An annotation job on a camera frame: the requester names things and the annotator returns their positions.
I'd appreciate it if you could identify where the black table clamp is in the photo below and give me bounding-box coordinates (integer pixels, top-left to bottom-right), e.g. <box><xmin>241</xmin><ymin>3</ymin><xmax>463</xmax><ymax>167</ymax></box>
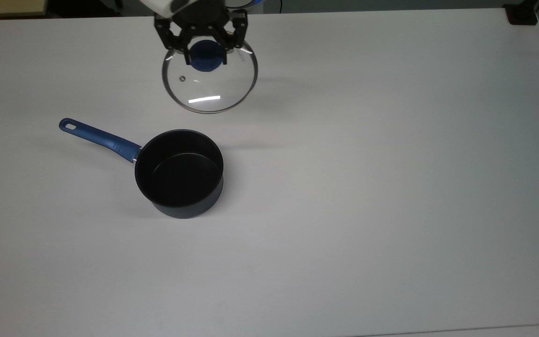
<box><xmin>503</xmin><ymin>2</ymin><xmax>539</xmax><ymax>26</ymax></box>

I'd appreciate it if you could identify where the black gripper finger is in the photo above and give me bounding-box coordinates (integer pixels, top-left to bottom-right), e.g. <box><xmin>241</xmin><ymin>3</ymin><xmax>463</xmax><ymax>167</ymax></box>
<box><xmin>221</xmin><ymin>10</ymin><xmax>249</xmax><ymax>64</ymax></box>
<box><xmin>154</xmin><ymin>17</ymin><xmax>192</xmax><ymax>66</ymax></box>

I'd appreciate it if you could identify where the dark blue saucepan, blue handle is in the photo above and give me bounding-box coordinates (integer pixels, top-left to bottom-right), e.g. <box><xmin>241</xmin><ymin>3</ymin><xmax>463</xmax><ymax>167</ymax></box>
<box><xmin>59</xmin><ymin>118</ymin><xmax>225</xmax><ymax>220</ymax></box>

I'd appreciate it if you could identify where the glass lid with blue knob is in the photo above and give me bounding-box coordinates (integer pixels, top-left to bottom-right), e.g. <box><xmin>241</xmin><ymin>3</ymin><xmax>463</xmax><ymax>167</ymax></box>
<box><xmin>162</xmin><ymin>39</ymin><xmax>258</xmax><ymax>114</ymax></box>

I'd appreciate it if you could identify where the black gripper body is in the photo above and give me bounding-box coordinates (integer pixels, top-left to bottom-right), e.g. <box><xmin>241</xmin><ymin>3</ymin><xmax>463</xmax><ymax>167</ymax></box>
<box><xmin>172</xmin><ymin>0</ymin><xmax>232</xmax><ymax>41</ymax></box>

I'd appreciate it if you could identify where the wooden board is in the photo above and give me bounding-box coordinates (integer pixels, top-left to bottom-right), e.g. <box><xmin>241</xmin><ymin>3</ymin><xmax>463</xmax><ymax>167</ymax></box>
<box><xmin>0</xmin><ymin>0</ymin><xmax>48</xmax><ymax>18</ymax></box>

